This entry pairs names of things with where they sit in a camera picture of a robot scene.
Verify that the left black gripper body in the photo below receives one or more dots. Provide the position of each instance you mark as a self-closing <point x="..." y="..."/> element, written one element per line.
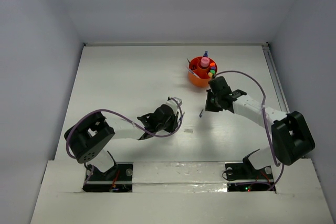
<point x="174" y="122"/>

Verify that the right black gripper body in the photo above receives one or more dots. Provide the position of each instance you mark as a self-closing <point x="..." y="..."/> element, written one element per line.
<point x="218" y="106"/>

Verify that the small clear eraser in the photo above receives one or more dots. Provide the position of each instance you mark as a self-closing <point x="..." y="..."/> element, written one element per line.
<point x="188" y="131"/>

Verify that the pink capped clear tube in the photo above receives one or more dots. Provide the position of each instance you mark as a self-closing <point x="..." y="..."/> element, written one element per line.
<point x="204" y="63"/>

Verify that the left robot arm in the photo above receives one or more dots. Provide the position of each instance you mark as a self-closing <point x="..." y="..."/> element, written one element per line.
<point x="87" y="140"/>

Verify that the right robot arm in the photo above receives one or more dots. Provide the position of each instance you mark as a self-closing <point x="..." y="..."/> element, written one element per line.
<point x="289" y="137"/>

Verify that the orange round desk organizer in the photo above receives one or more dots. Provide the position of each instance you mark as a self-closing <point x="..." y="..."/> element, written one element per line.
<point x="202" y="73"/>

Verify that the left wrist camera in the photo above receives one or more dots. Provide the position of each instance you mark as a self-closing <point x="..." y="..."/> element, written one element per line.
<point x="174" y="103"/>

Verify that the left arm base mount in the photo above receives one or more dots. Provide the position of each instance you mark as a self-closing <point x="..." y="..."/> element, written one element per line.
<point x="118" y="179"/>

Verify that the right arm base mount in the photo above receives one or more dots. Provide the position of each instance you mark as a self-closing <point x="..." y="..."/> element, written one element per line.
<point x="243" y="177"/>

